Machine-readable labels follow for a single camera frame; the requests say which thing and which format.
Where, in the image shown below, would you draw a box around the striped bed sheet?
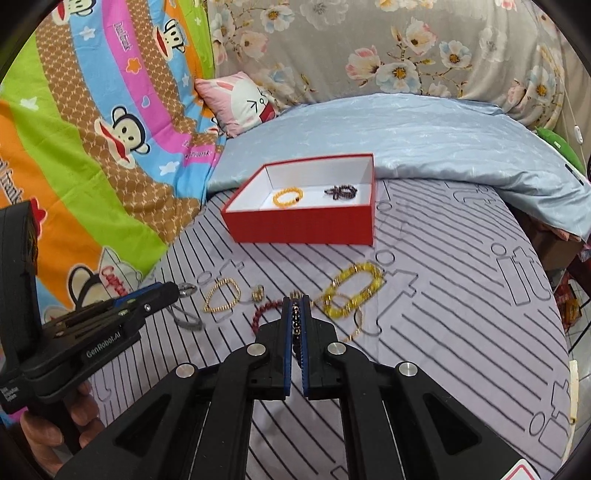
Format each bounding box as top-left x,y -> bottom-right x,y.
88,178 -> 573,480

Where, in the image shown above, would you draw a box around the person's left hand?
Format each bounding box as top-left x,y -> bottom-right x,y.
18,381 -> 105,469

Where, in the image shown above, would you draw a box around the colourful packets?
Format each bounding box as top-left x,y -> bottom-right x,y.
556,272 -> 586,328

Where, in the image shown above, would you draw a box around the chunky yellow stone bracelet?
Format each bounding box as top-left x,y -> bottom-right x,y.
321,263 -> 384,320

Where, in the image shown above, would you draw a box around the thin gold bangle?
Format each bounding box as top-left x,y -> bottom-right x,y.
314,288 -> 368,343

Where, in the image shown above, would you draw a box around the gold bead bracelet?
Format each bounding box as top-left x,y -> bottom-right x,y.
203,278 -> 243,315

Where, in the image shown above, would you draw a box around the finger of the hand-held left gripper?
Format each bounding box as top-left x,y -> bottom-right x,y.
117,290 -> 180,326
112,282 -> 178,309

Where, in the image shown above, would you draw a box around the brown cardboard box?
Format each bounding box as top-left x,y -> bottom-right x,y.
526,217 -> 583,273

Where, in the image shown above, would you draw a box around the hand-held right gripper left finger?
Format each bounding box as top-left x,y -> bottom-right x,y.
55,298 -> 296,480

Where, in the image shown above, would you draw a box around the dark brown bead bracelet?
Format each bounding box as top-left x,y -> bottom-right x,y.
288,291 -> 305,370

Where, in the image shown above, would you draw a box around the white cord switch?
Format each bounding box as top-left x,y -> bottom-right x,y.
561,46 -> 585,144

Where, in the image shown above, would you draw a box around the dark red bead bracelet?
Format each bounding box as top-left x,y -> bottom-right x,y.
252,299 -> 284,342

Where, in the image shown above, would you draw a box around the silver hair clip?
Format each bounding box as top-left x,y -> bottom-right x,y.
168,282 -> 206,332

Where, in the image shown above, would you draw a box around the green plush object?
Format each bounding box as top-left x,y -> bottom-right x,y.
536,127 -> 585,174

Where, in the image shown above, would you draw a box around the cartoon monkey blanket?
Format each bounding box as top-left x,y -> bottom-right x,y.
0,0 -> 227,324

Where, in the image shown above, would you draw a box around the light blue quilt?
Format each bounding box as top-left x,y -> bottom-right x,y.
205,92 -> 591,241

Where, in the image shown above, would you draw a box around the grey floral quilt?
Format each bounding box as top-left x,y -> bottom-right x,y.
205,0 -> 566,134

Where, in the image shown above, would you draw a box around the pink rabbit pillow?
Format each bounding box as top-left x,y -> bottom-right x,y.
194,71 -> 280,138

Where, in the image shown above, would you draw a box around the yellow bead bracelet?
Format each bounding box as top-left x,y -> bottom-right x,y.
272,187 -> 301,209

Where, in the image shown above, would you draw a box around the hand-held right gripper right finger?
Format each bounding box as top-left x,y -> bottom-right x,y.
302,298 -> 527,480

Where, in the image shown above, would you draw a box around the red cardboard box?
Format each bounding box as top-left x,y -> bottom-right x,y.
222,153 -> 376,246

